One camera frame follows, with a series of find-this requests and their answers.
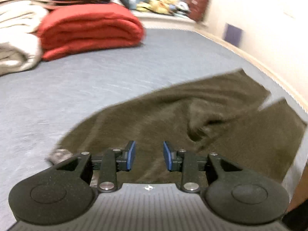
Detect wooden bed frame edge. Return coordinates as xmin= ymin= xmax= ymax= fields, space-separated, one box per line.
xmin=194 ymin=29 xmax=307 ymax=111

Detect olive corduroy pants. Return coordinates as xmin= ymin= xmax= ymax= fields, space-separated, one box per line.
xmin=48 ymin=70 xmax=307 ymax=184

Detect panda plush toy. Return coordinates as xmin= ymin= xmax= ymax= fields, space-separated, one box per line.
xmin=175 ymin=1 xmax=191 ymax=15

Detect red folded quilt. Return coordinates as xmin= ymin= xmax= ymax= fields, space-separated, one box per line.
xmin=37 ymin=3 xmax=145 ymax=61

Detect dark red cushion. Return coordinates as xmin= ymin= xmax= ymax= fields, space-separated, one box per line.
xmin=185 ymin=0 xmax=210 ymax=23

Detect grey quilted mattress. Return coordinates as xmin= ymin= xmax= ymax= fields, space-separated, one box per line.
xmin=1 ymin=29 xmax=307 ymax=230

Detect white folded blanket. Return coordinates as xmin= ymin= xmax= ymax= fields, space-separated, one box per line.
xmin=1 ymin=0 xmax=49 ymax=75

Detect yellow plush toy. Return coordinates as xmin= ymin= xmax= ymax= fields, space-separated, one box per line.
xmin=136 ymin=0 xmax=179 ymax=15

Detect purple folder against wall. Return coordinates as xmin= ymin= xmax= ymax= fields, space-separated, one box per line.
xmin=223 ymin=24 xmax=243 ymax=48

